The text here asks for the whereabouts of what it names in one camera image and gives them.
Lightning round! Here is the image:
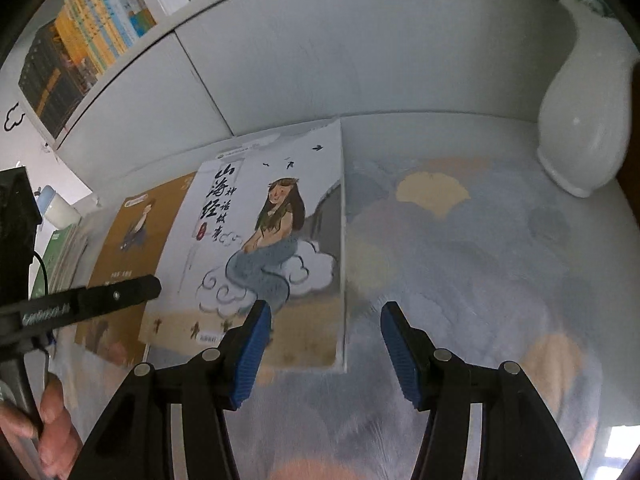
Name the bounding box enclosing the row of black yellow books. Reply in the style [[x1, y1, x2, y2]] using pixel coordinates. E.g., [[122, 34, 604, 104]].
[[17, 0, 158, 140]]

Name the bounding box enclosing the black cable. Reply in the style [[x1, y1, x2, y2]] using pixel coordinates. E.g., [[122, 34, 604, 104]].
[[31, 251, 53, 356]]

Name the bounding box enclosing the white bottle with blue lid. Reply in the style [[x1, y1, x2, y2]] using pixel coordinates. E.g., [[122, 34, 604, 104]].
[[36, 185, 82, 228]]

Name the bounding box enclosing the white book with mermaid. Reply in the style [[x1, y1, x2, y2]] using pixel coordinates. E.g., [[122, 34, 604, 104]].
[[139, 119, 348, 373]]

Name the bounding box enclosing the person's left hand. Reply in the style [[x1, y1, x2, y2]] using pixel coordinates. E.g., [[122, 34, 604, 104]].
[[0, 375, 83, 480]]

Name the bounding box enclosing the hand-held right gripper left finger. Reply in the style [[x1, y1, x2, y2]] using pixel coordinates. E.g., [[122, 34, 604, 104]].
[[66, 299, 273, 480]]

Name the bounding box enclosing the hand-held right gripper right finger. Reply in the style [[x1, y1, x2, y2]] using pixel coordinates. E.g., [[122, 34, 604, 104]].
[[380, 300, 584, 480]]

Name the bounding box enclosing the white bookshelf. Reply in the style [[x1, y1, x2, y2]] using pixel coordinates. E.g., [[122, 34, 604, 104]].
[[17, 0, 576, 196]]

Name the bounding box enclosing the brown book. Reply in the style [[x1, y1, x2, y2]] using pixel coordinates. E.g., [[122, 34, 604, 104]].
[[74, 172, 198, 368]]

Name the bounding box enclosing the black cloud wall decal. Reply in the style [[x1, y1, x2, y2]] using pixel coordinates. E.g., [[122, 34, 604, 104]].
[[1, 101, 27, 132]]

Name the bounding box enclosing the green book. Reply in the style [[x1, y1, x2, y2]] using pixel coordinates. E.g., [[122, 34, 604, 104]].
[[30, 222, 88, 301]]

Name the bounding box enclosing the white ceramic vase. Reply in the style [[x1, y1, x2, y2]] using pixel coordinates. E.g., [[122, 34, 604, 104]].
[[536, 0, 638, 198]]

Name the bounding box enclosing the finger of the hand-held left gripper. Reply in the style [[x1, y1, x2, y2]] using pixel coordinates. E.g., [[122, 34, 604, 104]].
[[80, 274, 162, 318]]

